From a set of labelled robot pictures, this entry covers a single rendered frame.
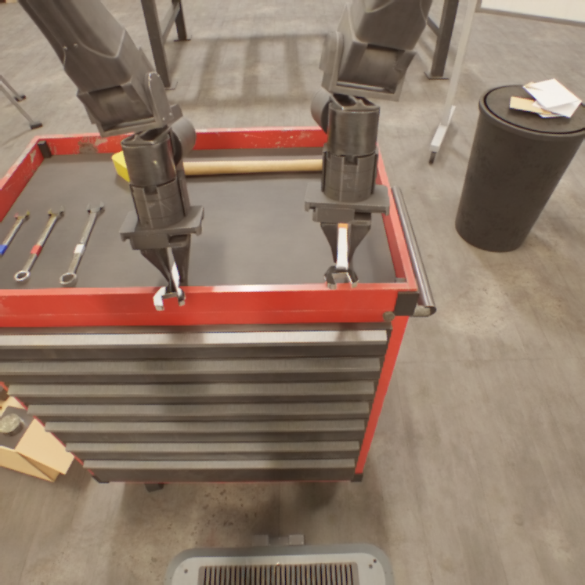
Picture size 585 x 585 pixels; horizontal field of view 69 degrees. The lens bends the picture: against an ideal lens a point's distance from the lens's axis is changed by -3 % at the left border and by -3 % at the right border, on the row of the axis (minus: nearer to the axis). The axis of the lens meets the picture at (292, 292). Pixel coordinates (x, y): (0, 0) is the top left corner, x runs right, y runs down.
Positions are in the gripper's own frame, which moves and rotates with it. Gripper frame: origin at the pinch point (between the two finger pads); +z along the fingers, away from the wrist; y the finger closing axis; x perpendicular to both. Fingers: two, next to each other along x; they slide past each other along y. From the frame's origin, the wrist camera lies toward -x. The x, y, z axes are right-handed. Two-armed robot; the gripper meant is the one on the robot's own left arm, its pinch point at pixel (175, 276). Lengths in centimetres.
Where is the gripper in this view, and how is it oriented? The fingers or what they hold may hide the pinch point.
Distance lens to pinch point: 64.6
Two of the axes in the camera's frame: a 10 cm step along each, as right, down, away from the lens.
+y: -10.0, 0.8, -0.5
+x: 0.9, 5.9, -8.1
